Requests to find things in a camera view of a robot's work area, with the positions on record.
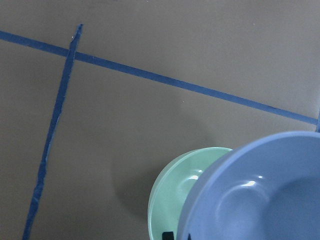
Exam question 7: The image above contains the green ceramic bowl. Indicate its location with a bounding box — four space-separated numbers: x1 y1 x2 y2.
147 147 231 240

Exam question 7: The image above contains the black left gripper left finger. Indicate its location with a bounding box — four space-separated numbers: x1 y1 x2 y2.
161 231 174 240

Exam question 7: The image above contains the blue ceramic bowl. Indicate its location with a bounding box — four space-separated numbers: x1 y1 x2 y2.
177 131 320 240

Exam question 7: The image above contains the brown paper table cover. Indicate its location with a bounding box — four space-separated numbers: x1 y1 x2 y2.
0 0 320 240

